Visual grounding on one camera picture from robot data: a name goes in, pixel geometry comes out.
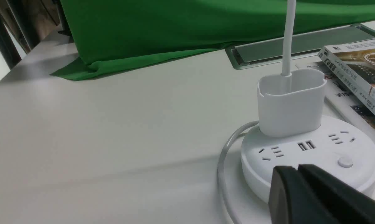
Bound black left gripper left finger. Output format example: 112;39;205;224
268;166;334;224

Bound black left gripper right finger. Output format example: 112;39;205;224
298;164;375;224

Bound white desk lamp with sockets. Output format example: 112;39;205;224
241;0;375;203

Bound lower white book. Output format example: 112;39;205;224
296;61;375;143

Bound white book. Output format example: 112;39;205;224
296;61;375;143
318;39;375;100

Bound upper white book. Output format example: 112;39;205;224
318;39;375;100

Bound green cloth backdrop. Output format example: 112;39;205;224
50;0;375;81

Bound white power cable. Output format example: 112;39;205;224
217;121;260;224

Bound metal desk cable hatch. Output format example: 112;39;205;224
225;24;375;70

